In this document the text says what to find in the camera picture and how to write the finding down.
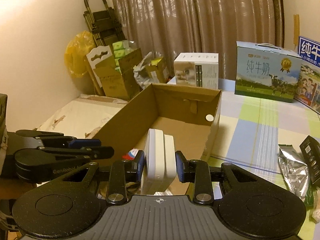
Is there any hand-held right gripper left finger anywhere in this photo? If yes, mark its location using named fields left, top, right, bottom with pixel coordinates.
left=54, top=151, right=146, bottom=205

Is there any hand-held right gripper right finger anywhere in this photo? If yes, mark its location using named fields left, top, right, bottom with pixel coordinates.
left=175, top=151, right=261, bottom=205

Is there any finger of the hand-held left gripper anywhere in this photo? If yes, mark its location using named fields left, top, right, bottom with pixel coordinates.
left=35, top=129, right=102, bottom=149
left=37, top=146, right=115, bottom=161

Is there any white square plastic box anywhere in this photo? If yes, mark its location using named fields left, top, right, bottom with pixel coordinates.
left=140, top=128, right=176, bottom=196

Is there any brown cardboard box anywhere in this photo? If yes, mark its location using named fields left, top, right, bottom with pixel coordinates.
left=92, top=83, right=223, bottom=196

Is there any silver foil pouch green leaf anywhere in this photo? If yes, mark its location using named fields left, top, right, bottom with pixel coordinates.
left=278, top=144, right=314, bottom=203

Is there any black shaver box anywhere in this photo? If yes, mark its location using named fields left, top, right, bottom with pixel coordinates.
left=299, top=135, right=320, bottom=188

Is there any printed bed sheet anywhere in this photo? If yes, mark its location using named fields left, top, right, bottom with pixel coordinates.
left=37, top=94, right=128, bottom=141

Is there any brown carton of tissues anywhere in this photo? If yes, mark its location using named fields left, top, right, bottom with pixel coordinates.
left=96, top=47, right=143, bottom=101

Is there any checked tablecloth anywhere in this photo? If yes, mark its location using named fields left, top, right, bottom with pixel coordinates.
left=167, top=77, right=320, bottom=206

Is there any yellow plastic bag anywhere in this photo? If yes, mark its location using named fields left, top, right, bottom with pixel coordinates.
left=64, top=30, right=97, bottom=78

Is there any grey crumpled plastic bag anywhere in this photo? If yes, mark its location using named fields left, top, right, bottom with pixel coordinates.
left=133, top=52, right=153, bottom=90

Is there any white product box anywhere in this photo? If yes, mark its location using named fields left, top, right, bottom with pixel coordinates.
left=174, top=53, right=219, bottom=89

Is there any folded metal ladder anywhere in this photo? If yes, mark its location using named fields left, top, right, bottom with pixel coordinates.
left=83, top=0, right=126, bottom=48

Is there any green milk carton case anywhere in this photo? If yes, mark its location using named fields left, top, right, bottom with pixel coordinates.
left=234, top=41, right=302, bottom=104

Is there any brown patterned curtain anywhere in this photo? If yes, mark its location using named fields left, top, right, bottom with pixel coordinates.
left=109, top=0, right=286, bottom=81

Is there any blue milk carton case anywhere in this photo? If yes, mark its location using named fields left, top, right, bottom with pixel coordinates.
left=297, top=35, right=320, bottom=115

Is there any wooden door handle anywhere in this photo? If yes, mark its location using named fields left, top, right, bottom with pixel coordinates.
left=293, top=14, right=300, bottom=46

